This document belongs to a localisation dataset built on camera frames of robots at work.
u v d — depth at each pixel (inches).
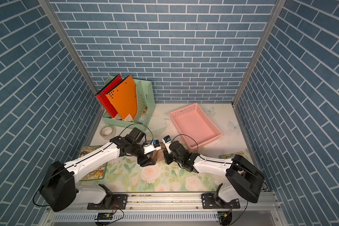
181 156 25.2
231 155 35.9
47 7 27.5
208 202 28.9
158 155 32.5
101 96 34.0
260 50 34.7
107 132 39.9
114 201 28.5
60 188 15.9
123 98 35.9
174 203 29.6
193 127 41.4
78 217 30.3
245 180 17.0
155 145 27.8
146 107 45.9
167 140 29.0
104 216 28.4
